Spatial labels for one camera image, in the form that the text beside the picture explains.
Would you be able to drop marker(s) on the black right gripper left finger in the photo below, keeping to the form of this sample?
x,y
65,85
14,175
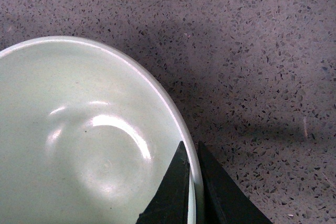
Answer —
x,y
170,202

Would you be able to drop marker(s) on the green bowl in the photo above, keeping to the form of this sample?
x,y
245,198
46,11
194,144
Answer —
x,y
87,135

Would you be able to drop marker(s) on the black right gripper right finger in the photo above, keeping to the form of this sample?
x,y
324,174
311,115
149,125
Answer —
x,y
224,201

